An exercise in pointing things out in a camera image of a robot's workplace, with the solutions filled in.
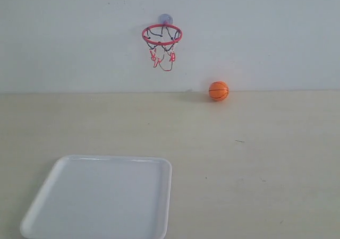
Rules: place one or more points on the small orange basketball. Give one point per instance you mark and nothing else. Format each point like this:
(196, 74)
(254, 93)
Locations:
(218, 91)

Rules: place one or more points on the red mini basketball hoop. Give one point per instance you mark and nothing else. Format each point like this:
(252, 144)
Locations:
(161, 39)

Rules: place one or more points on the white plastic tray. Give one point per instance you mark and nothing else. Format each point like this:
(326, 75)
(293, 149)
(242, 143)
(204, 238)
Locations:
(101, 197)

